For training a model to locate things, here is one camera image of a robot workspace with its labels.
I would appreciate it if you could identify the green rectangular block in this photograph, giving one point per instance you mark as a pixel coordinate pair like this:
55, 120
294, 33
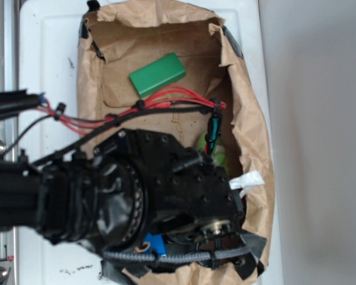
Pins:
158, 74

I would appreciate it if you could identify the blue rectangular block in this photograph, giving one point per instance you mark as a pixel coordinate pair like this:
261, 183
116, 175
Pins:
154, 244

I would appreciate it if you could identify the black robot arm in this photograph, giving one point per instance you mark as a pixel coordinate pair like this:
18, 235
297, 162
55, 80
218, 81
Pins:
59, 195

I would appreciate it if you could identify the brown paper bag tray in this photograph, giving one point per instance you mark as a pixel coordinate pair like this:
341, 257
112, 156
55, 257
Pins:
118, 39

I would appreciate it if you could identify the green plush toy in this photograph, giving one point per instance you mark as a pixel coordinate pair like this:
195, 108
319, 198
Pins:
218, 152

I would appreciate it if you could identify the silver corner bracket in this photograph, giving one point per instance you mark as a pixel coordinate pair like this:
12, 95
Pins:
6, 273

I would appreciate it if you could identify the aluminium frame rail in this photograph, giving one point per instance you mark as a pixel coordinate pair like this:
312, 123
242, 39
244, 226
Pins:
9, 20

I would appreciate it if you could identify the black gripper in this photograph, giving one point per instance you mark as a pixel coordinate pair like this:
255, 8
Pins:
153, 184

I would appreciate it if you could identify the white paper label tag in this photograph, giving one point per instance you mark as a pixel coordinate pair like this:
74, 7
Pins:
246, 182

